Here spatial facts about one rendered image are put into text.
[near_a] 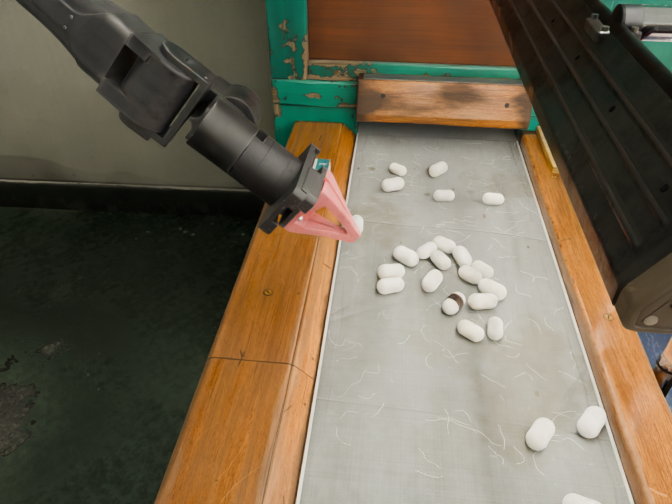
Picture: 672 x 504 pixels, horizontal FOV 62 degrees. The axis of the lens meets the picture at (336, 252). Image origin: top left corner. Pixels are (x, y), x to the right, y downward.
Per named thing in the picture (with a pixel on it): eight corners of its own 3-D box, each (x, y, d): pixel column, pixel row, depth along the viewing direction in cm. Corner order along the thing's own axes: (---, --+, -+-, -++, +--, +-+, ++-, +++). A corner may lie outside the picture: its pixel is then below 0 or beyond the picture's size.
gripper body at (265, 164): (325, 151, 61) (271, 108, 59) (310, 200, 53) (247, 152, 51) (290, 188, 64) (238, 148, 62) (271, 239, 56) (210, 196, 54)
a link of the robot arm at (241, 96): (111, 116, 53) (158, 43, 50) (148, 88, 63) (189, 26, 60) (215, 191, 57) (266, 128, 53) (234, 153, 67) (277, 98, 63)
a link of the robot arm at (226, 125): (170, 143, 53) (203, 97, 51) (188, 122, 59) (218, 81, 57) (229, 187, 55) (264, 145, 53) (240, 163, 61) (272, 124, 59)
